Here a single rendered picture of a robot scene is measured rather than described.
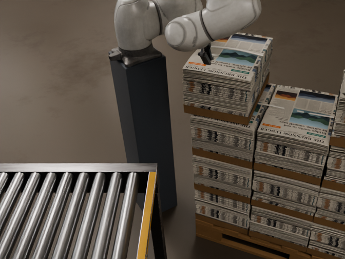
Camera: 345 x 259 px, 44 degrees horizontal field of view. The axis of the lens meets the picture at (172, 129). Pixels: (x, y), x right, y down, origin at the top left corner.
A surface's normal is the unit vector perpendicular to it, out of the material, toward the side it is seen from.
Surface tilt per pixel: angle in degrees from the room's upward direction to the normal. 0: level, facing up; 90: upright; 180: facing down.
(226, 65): 2
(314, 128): 0
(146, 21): 80
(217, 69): 2
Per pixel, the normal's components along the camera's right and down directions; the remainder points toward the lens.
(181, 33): -0.28, 0.25
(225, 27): -0.06, 0.75
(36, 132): -0.06, -0.78
